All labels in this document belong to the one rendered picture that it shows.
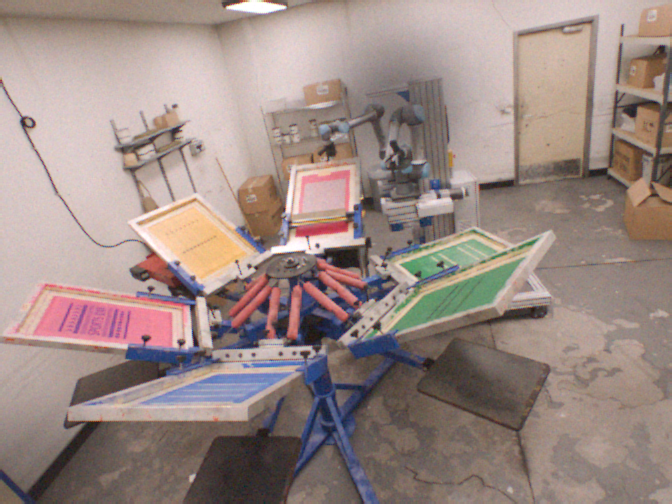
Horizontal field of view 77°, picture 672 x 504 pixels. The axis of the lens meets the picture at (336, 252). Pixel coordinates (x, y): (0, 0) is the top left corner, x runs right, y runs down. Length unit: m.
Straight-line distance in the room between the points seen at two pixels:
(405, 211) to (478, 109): 3.55
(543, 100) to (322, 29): 3.25
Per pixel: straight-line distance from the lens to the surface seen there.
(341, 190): 3.34
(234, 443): 2.03
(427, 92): 3.42
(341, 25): 6.66
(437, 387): 2.01
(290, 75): 6.84
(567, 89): 7.00
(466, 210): 3.65
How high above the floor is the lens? 2.36
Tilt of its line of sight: 25 degrees down
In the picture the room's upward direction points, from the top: 12 degrees counter-clockwise
